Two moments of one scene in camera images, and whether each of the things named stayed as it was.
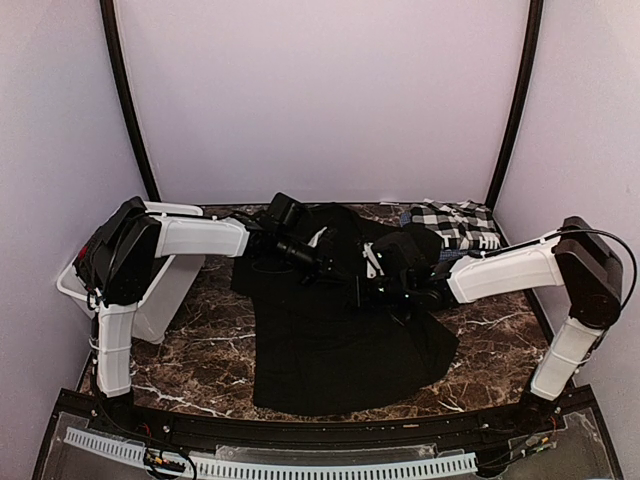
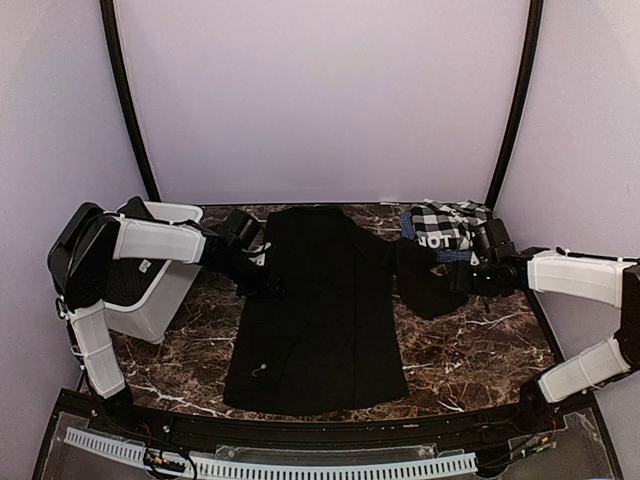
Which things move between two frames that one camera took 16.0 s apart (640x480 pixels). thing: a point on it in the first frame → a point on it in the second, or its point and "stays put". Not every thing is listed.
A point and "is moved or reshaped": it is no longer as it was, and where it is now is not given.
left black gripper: (319, 272) → (266, 289)
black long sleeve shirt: (316, 351) is moved or reshaped
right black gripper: (362, 298) → (460, 281)
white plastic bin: (171, 283) stays put
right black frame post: (534, 40) stays put
